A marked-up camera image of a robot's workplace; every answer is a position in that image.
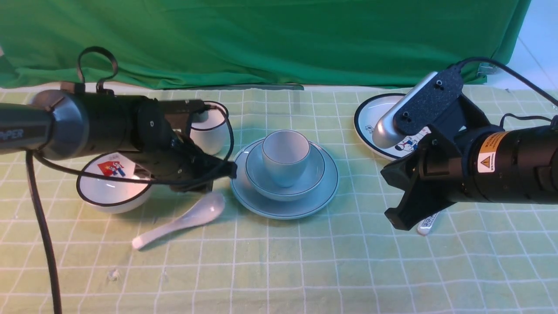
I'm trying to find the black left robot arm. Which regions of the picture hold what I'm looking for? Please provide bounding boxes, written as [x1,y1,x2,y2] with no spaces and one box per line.
[0,90,237,191]

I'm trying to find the white cup black rim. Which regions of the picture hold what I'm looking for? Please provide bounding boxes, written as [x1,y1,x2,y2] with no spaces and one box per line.
[190,101,229,155]

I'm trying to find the plain white cup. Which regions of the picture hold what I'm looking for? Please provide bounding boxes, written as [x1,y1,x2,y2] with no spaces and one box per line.
[261,130,310,188]

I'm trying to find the green backdrop cloth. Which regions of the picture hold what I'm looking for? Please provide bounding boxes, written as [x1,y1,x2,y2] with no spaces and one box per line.
[1,0,530,89]

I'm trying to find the white plate with cartoon figures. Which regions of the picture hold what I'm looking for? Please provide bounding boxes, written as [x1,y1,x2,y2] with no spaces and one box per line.
[354,93,430,161]

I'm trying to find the white bowl with flag picture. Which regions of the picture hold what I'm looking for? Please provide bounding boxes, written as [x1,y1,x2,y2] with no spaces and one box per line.
[76,152,152,213]

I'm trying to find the plain white ceramic spoon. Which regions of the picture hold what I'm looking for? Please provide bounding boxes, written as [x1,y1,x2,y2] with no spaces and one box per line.
[132,191,226,250]

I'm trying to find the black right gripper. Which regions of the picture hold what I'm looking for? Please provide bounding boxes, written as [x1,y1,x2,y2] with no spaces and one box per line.
[381,95,493,231]

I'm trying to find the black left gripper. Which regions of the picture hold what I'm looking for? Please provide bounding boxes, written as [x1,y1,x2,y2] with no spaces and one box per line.
[133,97,238,193]

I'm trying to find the plain white bowl thin rim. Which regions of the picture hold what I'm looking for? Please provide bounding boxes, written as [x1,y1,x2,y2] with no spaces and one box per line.
[245,143,326,201]

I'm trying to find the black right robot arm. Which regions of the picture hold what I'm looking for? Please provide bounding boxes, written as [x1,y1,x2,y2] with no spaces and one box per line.
[381,95,558,231]

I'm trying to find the metal clip on backdrop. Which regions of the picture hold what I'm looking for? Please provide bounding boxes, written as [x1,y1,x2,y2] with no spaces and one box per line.
[477,62,499,77]

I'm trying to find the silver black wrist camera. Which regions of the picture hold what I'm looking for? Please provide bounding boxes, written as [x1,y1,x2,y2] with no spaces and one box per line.
[372,65,464,148]

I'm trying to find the plain white plate thin rim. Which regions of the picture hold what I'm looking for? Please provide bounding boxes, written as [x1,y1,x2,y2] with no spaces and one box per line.
[230,139,340,219]

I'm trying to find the light green checkered tablecloth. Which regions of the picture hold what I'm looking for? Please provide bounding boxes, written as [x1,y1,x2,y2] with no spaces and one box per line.
[0,85,558,314]

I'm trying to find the black right camera cable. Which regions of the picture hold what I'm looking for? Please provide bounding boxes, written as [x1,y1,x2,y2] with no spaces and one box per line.
[449,57,558,129]

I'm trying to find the white spoon with printed handle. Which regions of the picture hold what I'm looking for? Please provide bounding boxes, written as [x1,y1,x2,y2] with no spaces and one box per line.
[417,213,438,236]

